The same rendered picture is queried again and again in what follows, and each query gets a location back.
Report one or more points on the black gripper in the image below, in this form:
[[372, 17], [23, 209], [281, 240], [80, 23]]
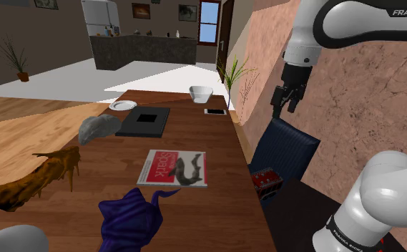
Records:
[[295, 75]]

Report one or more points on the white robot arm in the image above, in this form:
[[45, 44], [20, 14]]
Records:
[[381, 195]]

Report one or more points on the dark blue chair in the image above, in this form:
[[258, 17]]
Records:
[[283, 146]]

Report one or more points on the green plant in blue vase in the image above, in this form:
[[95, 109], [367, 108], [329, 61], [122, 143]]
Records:
[[231, 75]]

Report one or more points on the white phone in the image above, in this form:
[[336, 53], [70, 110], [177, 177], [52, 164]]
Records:
[[215, 111]]

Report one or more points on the red toy truck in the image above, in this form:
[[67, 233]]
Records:
[[266, 181]]

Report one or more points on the white bowl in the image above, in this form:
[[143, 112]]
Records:
[[200, 93]]

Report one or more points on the dark brown door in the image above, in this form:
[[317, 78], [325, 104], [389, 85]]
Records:
[[225, 35]]

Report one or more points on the dark robot stand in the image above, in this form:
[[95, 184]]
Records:
[[293, 223]]

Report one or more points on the brown wooden table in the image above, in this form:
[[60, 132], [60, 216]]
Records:
[[210, 216]]

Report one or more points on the red and white magazine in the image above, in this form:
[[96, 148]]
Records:
[[156, 171]]

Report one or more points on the dark stone kitchen counter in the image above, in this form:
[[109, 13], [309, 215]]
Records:
[[147, 50]]

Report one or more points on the black flat book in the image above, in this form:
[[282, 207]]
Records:
[[137, 127]]

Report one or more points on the white plate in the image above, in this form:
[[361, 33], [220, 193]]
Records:
[[123, 105]]

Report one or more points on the grey stone-shaped object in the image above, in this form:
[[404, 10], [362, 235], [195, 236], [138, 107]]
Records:
[[96, 127]]

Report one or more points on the purple draped figure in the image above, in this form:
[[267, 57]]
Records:
[[130, 223]]

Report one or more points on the white refrigerator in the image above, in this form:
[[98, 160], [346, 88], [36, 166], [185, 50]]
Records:
[[98, 14]]

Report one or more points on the potted plant in brown pot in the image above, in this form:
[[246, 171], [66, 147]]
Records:
[[22, 75]]

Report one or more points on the brown spiky figure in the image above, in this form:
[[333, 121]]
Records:
[[32, 181]]

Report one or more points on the pale grey rounded object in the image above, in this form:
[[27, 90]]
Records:
[[13, 240]]

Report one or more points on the window with red frame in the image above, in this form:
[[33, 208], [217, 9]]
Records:
[[209, 21]]

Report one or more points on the grey wall picture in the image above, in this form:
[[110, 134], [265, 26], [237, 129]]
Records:
[[187, 13]]

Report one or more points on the orange-toned wall picture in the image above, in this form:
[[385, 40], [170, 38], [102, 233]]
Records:
[[141, 11]]

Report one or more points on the dark wall picture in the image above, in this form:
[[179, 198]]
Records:
[[46, 3]]

